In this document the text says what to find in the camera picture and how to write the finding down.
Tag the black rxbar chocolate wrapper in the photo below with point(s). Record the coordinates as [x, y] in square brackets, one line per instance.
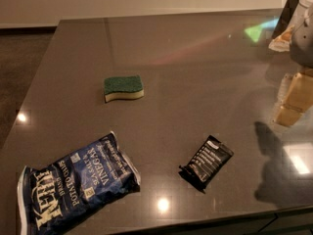
[206, 163]

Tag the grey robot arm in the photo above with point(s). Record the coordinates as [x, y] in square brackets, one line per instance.
[292, 12]

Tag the blue Kettle chips bag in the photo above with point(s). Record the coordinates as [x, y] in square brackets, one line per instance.
[61, 195]

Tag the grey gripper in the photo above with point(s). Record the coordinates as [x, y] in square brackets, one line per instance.
[302, 46]

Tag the green and yellow sponge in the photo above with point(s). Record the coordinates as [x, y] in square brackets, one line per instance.
[123, 88]

